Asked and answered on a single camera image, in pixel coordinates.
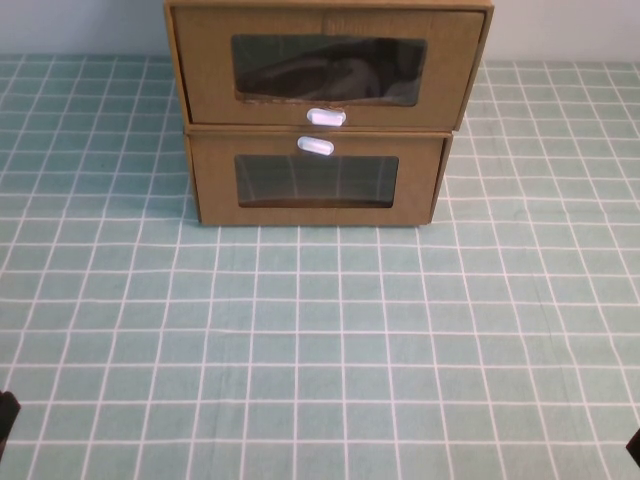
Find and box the white plastic drawer handle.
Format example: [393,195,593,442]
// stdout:
[305,106,347,128]
[296,135,336,157]

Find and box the brown cardboard drawer with window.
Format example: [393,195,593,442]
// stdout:
[170,5,487,127]
[189,133,446,227]

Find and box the brown cardboard shoe box shell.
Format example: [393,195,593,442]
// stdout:
[184,123,456,229]
[163,0,497,127]

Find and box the green checked tablecloth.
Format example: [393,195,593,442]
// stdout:
[0,52,640,480]

